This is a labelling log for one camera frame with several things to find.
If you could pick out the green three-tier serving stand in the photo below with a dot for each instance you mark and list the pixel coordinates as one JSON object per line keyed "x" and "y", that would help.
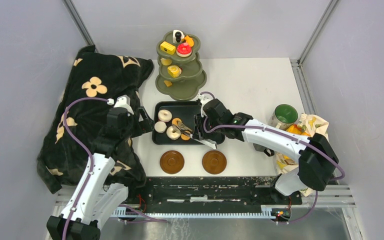
{"x": 193, "y": 77}

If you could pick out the white glazed donut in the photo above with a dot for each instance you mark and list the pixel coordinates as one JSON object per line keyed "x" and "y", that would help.
{"x": 164, "y": 115}
{"x": 173, "y": 132}

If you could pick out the orange fish-shaped pastry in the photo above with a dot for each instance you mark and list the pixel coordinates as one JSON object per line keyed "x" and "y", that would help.
{"x": 189, "y": 40}

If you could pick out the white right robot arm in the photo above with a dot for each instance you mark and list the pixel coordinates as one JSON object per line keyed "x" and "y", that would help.
{"x": 314, "y": 155}

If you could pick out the brown wooden coaster left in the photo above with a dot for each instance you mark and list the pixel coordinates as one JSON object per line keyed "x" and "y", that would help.
{"x": 172, "y": 162}

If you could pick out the round tan biscuit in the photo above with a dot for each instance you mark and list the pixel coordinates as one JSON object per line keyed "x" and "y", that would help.
{"x": 175, "y": 121}
{"x": 185, "y": 137}

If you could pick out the grey mug white inside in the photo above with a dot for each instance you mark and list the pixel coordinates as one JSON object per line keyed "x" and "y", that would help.
{"x": 267, "y": 151}

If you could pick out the white cake block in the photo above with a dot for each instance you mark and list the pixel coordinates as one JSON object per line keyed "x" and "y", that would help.
{"x": 177, "y": 36}

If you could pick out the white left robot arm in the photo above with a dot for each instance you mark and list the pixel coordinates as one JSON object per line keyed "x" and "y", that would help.
{"x": 85, "y": 213}

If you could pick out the yellow layered cake slice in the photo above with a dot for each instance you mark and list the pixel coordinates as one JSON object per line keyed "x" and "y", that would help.
{"x": 168, "y": 48}

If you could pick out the red glazed donut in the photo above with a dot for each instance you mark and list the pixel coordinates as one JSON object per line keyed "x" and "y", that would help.
{"x": 184, "y": 50}

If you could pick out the yellow cream cupcake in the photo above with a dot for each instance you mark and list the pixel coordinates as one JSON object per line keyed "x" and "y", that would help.
{"x": 166, "y": 61}

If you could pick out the yellow swirl roll cake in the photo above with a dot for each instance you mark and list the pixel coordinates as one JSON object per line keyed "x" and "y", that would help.
{"x": 174, "y": 71}

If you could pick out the brown wooden coaster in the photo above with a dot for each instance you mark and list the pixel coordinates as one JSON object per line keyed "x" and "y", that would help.
{"x": 172, "y": 162}
{"x": 214, "y": 162}

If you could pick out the round tan biscuit upper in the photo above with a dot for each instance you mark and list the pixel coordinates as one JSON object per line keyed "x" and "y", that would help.
{"x": 175, "y": 121}

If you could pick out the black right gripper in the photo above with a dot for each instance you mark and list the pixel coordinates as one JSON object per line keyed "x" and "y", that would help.
{"x": 210, "y": 135}

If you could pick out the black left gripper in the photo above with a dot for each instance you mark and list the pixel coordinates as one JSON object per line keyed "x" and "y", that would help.
{"x": 147, "y": 124}

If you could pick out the black rectangular tray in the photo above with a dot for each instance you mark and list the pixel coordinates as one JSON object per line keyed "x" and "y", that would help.
{"x": 186, "y": 111}

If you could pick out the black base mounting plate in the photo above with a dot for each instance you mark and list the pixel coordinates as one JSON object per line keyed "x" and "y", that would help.
{"x": 250, "y": 189}

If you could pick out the brown wooden coaster right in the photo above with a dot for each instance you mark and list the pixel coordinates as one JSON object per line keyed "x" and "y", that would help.
{"x": 214, "y": 162}

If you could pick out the round tan biscuit lower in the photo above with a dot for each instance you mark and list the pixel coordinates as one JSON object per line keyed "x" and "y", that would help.
{"x": 185, "y": 137}

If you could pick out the white round cake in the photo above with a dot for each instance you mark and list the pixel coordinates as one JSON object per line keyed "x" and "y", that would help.
{"x": 160, "y": 127}

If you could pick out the black floral plush blanket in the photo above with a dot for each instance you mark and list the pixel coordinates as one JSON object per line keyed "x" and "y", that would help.
{"x": 61, "y": 160}

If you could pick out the steel tongs white handle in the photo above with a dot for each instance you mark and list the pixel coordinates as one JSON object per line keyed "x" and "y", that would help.
{"x": 196, "y": 136}

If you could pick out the rectangular tan cracker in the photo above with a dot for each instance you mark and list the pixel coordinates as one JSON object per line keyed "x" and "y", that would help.
{"x": 168, "y": 83}

